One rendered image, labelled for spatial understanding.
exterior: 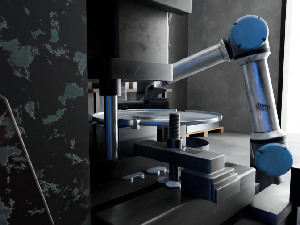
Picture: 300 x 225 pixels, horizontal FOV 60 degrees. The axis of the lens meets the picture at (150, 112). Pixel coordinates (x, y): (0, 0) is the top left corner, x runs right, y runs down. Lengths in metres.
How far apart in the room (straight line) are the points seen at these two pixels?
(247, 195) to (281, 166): 0.47
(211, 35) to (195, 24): 0.53
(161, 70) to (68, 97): 0.25
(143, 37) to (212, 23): 5.50
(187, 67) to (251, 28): 0.29
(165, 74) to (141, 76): 0.06
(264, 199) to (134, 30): 0.38
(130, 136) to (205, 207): 0.17
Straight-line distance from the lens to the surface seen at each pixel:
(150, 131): 0.48
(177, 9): 0.51
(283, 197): 0.57
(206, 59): 1.07
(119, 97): 0.49
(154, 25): 0.50
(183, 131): 0.60
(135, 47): 0.46
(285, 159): 0.94
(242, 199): 0.48
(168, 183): 0.39
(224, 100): 5.63
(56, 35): 0.24
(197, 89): 5.99
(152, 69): 0.45
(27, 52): 0.23
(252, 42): 0.91
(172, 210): 0.32
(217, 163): 0.36
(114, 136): 0.41
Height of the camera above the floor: 0.84
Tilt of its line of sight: 5 degrees down
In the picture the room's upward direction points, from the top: straight up
